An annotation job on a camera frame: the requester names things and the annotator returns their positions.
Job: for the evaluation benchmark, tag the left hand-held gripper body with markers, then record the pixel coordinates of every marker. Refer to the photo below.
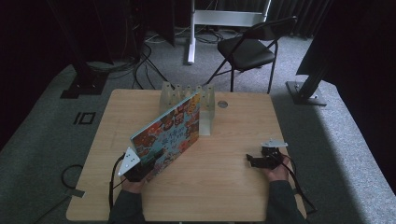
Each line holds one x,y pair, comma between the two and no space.
134,169

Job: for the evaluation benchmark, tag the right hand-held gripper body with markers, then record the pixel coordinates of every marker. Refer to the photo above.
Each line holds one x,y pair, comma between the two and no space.
271,157

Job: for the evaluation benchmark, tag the colourful picture book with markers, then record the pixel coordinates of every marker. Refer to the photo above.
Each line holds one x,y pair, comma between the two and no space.
174,132

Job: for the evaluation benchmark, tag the translucent book rack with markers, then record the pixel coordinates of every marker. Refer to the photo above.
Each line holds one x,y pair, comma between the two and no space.
208,104

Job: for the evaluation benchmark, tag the person's left hand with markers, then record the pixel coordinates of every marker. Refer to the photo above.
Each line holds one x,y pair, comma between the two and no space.
134,187

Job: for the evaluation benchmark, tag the person's right hand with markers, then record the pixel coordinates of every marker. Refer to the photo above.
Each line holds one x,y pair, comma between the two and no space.
280,174

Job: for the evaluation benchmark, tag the grey tape piece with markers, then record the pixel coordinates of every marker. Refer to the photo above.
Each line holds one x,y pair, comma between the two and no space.
74,193
302,191

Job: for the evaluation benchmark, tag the grey round table grommet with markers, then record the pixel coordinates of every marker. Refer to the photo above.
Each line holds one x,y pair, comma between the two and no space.
222,104

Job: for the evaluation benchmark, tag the black metal stand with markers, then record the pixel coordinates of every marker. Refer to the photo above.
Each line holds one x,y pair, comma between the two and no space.
84,84
306,91

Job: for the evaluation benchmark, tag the black folding chair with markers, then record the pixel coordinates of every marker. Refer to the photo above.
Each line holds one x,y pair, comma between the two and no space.
249,51

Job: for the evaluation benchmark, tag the white metal stand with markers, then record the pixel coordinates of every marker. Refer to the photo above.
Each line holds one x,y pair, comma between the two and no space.
224,18

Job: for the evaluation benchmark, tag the dark curtain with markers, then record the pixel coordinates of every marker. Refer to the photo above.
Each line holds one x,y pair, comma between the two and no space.
299,15

